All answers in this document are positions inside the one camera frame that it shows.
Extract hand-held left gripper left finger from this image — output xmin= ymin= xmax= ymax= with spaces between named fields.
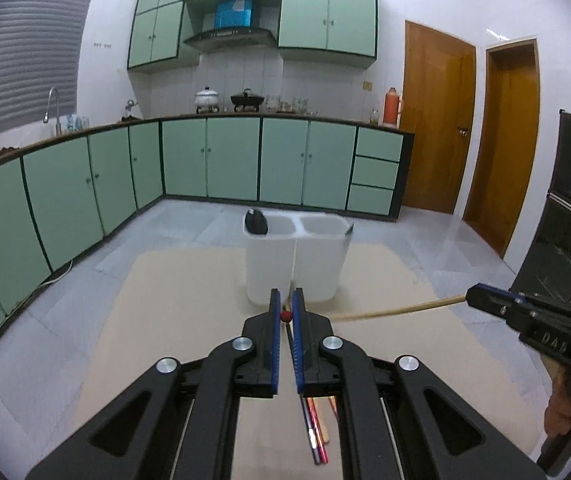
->
xmin=26 ymin=287 xmax=283 ymax=480

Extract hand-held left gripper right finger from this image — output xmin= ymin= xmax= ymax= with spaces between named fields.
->
xmin=290 ymin=287 xmax=549 ymax=480

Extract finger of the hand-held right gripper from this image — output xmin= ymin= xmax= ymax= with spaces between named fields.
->
xmin=474 ymin=284 xmax=571 ymax=317
xmin=465 ymin=285 xmax=571 ymax=333

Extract black yellow chopstick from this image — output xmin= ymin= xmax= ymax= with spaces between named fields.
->
xmin=288 ymin=324 xmax=317 ymax=451

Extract plain bamboo chopstick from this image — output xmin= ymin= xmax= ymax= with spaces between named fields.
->
xmin=333 ymin=296 xmax=467 ymax=322

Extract white double utensil holder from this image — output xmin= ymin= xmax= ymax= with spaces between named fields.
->
xmin=243 ymin=211 xmax=354 ymax=306

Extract dark spoon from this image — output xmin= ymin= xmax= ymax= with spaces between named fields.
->
xmin=244 ymin=208 xmax=270 ymax=236

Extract black glass cabinet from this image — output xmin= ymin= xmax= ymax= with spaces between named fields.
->
xmin=509 ymin=109 xmax=571 ymax=311

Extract wooden door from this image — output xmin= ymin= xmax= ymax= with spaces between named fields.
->
xmin=463 ymin=38 xmax=539 ymax=260
xmin=400 ymin=20 xmax=477 ymax=215

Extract green drawer unit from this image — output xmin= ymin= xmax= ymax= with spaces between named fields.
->
xmin=345 ymin=126 xmax=415 ymax=222

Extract orange thermos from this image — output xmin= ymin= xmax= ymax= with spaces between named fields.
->
xmin=381 ymin=86 xmax=404 ymax=129

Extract black wok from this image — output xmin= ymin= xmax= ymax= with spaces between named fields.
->
xmin=230 ymin=88 xmax=266 ymax=112

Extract white cooking pot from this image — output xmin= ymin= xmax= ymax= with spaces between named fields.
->
xmin=196 ymin=86 xmax=220 ymax=111

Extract green base cabinets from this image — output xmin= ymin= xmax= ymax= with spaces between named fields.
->
xmin=0 ymin=115 xmax=359 ymax=367

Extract range hood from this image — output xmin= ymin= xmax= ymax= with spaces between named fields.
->
xmin=183 ymin=27 xmax=277 ymax=54

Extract metal faucet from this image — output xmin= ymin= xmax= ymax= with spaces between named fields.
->
xmin=42 ymin=87 xmax=63 ymax=137

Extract blue box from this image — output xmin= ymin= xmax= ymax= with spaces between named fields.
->
xmin=214 ymin=0 xmax=257 ymax=29

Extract grey window blind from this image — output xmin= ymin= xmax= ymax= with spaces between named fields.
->
xmin=0 ymin=0 xmax=99 ymax=143

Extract white floor cable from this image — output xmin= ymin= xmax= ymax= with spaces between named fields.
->
xmin=40 ymin=259 xmax=74 ymax=288

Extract green wall cabinets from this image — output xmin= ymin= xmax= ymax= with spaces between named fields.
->
xmin=126 ymin=0 xmax=379 ymax=72

